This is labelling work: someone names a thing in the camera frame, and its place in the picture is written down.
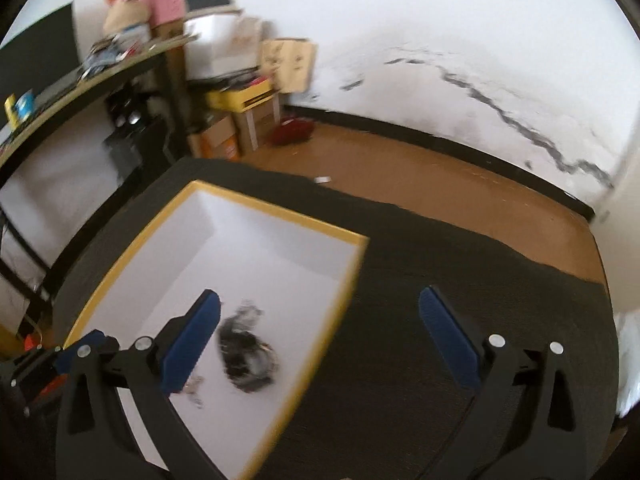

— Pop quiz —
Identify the yellow Kadigao box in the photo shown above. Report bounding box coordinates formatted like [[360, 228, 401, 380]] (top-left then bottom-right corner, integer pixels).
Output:
[[66, 180, 368, 479]]

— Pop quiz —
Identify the tan paper shopping bag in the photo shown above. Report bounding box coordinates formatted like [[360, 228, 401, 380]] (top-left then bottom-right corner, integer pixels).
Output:
[[259, 38, 317, 94]]

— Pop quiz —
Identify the black computer monitor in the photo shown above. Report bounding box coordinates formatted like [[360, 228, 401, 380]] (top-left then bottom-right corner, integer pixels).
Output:
[[1, 3, 80, 106]]

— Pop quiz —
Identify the silver crystal earring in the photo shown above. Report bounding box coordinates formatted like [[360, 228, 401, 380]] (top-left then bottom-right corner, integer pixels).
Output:
[[181, 374, 204, 410]]

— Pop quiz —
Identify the yellow blue mug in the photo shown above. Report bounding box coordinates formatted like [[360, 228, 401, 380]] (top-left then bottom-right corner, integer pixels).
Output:
[[4, 90, 35, 131]]

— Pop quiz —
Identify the brown cardboard carton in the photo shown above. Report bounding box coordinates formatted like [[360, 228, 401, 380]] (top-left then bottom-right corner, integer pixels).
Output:
[[232, 93, 282, 156]]

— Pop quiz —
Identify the red cloth on floor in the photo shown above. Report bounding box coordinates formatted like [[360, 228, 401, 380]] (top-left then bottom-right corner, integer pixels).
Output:
[[269, 117, 314, 146]]

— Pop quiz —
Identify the white paper shopping bag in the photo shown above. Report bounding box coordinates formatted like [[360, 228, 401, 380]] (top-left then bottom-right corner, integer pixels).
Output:
[[184, 14, 264, 80]]

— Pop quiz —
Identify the yellow black flat box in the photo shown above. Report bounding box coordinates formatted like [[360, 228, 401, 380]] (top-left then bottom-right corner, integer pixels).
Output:
[[205, 77, 276, 113]]

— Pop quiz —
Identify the black speaker under desk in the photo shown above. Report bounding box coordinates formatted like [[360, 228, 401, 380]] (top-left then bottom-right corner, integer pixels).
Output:
[[105, 82, 151, 131]]

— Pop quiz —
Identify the black strap wristwatch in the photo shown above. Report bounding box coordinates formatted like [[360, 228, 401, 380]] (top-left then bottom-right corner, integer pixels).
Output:
[[216, 302, 279, 393]]

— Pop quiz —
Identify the woven basket bag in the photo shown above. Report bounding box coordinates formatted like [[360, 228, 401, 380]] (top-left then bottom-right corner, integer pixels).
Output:
[[103, 0, 151, 37]]

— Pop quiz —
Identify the pink box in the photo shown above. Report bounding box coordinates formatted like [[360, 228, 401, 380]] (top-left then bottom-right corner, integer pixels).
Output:
[[145, 0, 186, 27]]

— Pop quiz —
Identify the dark wooden desk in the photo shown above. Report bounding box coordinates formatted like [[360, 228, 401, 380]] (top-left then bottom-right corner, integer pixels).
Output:
[[1, 35, 196, 184]]

